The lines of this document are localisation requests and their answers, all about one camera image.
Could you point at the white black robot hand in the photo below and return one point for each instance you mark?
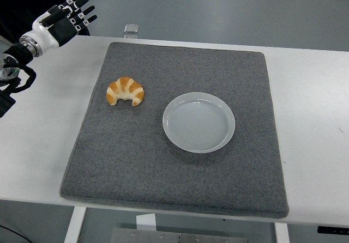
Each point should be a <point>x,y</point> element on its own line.
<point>47,37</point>

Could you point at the golden striped croissant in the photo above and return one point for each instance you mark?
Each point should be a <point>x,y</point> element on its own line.
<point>128,86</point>

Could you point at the pale grey round plate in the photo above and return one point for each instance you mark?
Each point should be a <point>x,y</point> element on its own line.
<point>199,123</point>

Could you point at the grey metal plate with screws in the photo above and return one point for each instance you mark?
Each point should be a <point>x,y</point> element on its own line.
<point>177,237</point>

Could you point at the small clear square floor box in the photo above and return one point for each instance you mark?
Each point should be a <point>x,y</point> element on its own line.
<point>131,28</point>

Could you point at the grey felt mat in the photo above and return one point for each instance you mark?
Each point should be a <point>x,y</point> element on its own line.
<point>152,172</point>

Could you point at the white table leg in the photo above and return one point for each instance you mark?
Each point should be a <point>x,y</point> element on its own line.
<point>282,233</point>
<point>75,226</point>

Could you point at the black table control panel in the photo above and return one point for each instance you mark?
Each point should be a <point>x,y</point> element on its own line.
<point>332,230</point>

